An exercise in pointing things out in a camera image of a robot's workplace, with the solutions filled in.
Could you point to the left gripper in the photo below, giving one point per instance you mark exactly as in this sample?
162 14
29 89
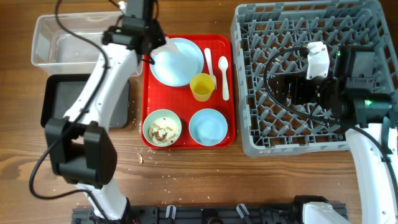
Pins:
159 38

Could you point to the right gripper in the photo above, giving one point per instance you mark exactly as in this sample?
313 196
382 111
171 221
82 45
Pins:
298 81

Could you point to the white napkin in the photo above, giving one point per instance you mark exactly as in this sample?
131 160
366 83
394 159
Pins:
162 48

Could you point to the yellow plastic cup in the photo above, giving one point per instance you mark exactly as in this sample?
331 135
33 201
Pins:
202 86

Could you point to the green bowl with leftovers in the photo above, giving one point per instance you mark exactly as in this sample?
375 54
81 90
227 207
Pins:
161 128

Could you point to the light blue bowl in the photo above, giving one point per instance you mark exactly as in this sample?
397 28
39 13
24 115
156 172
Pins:
208 127

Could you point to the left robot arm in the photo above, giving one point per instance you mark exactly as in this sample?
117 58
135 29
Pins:
79 147

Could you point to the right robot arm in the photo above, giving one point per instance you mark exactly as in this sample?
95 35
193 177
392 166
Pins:
369 119

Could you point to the grey dishwasher rack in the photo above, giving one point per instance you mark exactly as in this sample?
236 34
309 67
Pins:
264 35

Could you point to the light blue plate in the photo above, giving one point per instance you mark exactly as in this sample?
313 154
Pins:
177 69

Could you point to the white plastic fork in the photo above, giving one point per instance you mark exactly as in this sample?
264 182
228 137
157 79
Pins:
208 58

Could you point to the red serving tray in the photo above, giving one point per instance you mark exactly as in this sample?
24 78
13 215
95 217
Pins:
180 100

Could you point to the white plastic spoon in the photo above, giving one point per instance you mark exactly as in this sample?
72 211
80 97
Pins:
223 66

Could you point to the clear plastic bin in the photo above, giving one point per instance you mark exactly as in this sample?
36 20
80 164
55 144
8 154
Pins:
57 52

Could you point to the black plastic tray bin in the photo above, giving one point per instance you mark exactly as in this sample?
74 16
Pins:
62 91

